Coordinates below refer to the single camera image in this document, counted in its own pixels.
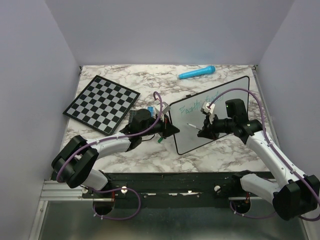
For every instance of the green whiteboard marker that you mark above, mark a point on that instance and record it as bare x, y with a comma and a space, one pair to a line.
194, 126

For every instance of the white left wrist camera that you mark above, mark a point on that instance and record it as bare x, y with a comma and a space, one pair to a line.
161, 109

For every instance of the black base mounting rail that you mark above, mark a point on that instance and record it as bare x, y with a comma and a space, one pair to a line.
172, 190

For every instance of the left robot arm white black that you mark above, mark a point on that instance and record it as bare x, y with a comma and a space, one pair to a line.
74, 163

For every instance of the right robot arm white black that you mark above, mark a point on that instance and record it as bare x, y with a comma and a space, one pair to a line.
293, 193

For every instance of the blue lego brick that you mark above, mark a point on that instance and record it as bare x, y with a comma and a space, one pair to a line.
150, 109

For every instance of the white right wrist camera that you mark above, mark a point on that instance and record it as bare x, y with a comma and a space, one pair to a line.
208, 109

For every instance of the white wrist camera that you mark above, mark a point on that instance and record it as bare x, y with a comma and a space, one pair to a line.
208, 109
161, 109

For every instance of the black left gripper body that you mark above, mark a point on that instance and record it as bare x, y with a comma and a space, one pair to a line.
163, 126

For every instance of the black and silver chessboard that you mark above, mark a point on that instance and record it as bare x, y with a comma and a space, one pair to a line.
102, 105

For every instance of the dark grey lego baseplate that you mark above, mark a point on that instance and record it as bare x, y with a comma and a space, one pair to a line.
132, 113

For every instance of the white whiteboard black frame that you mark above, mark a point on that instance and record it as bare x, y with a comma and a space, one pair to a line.
188, 111

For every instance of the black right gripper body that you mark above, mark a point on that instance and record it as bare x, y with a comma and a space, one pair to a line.
214, 128

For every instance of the blue toy microphone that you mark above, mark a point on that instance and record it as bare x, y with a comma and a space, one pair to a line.
198, 72

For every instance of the aluminium extrusion frame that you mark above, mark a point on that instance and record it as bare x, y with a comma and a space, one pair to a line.
54, 191

